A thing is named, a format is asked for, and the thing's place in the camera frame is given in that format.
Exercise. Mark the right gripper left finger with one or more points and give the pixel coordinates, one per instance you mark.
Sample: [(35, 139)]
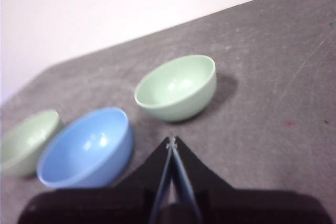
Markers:
[(110, 205)]

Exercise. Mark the pale green bowl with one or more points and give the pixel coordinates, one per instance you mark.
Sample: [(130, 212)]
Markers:
[(23, 142), (181, 95)]

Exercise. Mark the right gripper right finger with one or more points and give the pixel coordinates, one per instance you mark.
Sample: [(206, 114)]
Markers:
[(236, 208)]

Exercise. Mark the blue bowl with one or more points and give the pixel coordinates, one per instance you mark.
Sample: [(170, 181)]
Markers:
[(86, 150)]

